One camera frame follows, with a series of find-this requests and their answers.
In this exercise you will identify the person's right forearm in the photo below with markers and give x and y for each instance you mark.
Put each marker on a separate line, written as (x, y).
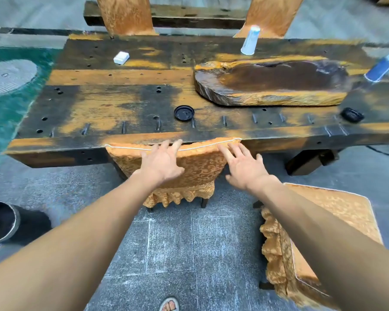
(330, 246)

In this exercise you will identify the blue labelled plastic bottle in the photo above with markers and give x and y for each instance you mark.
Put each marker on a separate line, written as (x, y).
(381, 67)

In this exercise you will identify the person's left thumb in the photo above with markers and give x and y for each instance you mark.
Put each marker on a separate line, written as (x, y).
(179, 171)

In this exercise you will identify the clear plastic cup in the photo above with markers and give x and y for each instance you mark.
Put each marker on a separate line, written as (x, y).
(250, 42)

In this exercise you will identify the black round lid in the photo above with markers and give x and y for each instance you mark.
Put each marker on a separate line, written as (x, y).
(184, 113)

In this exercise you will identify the small white box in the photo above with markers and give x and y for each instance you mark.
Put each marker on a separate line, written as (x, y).
(121, 57)

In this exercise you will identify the person's left middle finger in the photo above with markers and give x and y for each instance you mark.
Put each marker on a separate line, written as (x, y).
(164, 147)

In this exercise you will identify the person's left forearm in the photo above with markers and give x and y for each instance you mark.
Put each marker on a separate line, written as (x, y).
(68, 246)

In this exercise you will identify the wooden slab tea tray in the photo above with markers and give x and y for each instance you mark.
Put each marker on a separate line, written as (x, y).
(278, 80)

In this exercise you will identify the person's right middle finger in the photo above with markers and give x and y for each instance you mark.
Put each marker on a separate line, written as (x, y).
(236, 152)

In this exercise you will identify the orange wooden chair back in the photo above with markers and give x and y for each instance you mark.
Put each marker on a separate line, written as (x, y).
(126, 16)
(272, 16)

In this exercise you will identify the dark wooden table leg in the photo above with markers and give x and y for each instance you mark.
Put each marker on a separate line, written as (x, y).
(311, 161)

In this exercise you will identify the person's right thumb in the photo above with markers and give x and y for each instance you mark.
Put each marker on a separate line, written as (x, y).
(231, 179)

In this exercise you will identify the round grey drain cover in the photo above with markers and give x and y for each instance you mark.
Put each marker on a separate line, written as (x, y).
(9, 76)

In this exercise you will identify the chair with gold patterned cover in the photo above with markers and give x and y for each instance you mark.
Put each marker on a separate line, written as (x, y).
(199, 171)
(343, 207)

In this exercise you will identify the person's right little finger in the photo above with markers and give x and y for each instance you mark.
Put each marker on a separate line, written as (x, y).
(259, 159)

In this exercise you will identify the person's sandalled foot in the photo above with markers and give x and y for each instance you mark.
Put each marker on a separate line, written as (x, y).
(169, 305)

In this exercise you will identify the person's left little finger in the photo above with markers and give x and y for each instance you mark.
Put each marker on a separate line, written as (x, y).
(144, 157)

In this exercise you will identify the small black object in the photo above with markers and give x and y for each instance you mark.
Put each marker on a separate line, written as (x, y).
(352, 114)

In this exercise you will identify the person's left hand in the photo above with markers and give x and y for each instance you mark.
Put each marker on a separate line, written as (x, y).
(158, 165)

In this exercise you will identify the black round bin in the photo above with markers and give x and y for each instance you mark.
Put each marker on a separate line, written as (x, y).
(1, 221)

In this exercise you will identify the person's right hand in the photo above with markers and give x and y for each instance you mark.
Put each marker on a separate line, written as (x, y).
(246, 171)

